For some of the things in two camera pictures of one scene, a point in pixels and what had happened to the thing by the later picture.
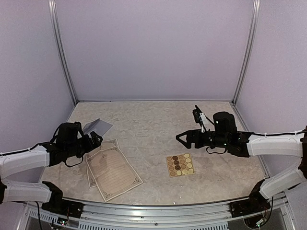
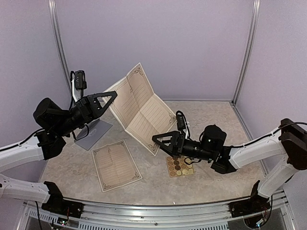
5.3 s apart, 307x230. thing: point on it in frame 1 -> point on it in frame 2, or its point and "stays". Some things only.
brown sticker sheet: (180, 165) stays
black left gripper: (89, 145) -> (90, 109)
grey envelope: (98, 125) stays
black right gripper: (191, 132) -> (171, 150)
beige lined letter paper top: (112, 173) -> (143, 116)
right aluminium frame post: (249, 48) stays
